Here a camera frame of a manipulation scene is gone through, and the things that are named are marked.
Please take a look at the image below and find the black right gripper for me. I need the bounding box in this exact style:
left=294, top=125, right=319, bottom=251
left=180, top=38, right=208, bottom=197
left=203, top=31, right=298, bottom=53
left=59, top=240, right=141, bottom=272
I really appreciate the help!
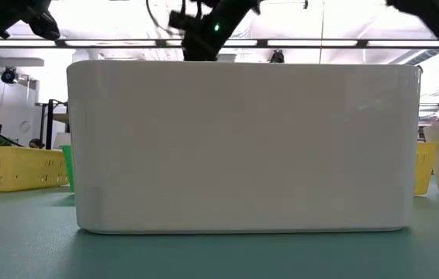
left=182, top=26, right=227, bottom=62

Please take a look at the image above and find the yellow plastic slotted basket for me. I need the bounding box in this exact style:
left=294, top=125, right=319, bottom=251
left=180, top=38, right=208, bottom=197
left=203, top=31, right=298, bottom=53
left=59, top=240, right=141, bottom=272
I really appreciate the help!
left=0, top=145, right=70, bottom=194
left=414, top=141, right=439, bottom=196

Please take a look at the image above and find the black overhead crossbeam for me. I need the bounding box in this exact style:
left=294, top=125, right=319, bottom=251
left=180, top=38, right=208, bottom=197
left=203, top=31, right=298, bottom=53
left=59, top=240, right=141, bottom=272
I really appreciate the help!
left=0, top=37, right=439, bottom=50

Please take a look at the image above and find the black ceiling spotlight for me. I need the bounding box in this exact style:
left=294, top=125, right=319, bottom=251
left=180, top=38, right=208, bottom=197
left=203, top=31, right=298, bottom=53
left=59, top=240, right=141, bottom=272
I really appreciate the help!
left=268, top=49, right=285, bottom=64
left=0, top=66, right=19, bottom=84

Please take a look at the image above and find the white table lamp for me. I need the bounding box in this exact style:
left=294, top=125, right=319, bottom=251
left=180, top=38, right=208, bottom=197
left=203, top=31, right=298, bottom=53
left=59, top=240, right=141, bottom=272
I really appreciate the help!
left=54, top=132, right=71, bottom=150

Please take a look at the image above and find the green table mat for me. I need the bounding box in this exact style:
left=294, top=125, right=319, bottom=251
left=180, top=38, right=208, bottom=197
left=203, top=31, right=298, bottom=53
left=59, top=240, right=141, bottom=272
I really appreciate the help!
left=0, top=181, right=439, bottom=279

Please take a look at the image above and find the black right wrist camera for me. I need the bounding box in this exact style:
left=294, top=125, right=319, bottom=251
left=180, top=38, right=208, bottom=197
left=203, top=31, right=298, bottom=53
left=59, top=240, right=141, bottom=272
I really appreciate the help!
left=168, top=10, right=191, bottom=31

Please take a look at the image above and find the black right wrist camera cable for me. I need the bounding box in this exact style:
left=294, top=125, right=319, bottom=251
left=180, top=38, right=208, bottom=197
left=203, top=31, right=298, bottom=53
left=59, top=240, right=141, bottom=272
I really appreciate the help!
left=144, top=0, right=171, bottom=36

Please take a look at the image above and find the thin black hanging cable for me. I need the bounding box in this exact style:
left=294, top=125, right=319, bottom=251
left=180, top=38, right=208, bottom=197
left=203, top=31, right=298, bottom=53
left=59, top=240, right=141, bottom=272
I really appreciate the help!
left=319, top=0, right=326, bottom=65

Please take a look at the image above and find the black metal shelf frame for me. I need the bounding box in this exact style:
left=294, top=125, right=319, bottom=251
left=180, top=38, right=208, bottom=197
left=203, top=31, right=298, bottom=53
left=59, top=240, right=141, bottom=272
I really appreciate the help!
left=35, top=98, right=69, bottom=151

